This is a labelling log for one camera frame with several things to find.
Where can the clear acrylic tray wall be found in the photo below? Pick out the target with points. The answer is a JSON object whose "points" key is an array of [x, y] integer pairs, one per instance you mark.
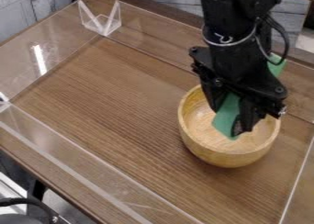
{"points": [[88, 122]]}

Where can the light wooden bowl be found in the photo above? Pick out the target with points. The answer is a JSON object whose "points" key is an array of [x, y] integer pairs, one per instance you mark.
{"points": [[209, 144]]}

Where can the green rectangular block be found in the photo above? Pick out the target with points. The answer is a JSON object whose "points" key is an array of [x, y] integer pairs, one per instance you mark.
{"points": [[229, 113]]}

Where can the black metal table leg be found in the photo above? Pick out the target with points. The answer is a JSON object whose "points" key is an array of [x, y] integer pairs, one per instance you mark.
{"points": [[36, 189]]}

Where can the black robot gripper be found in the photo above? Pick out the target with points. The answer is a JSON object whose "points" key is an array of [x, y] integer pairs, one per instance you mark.
{"points": [[235, 69]]}

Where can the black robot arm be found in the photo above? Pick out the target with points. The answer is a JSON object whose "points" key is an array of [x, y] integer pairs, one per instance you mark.
{"points": [[235, 21]]}

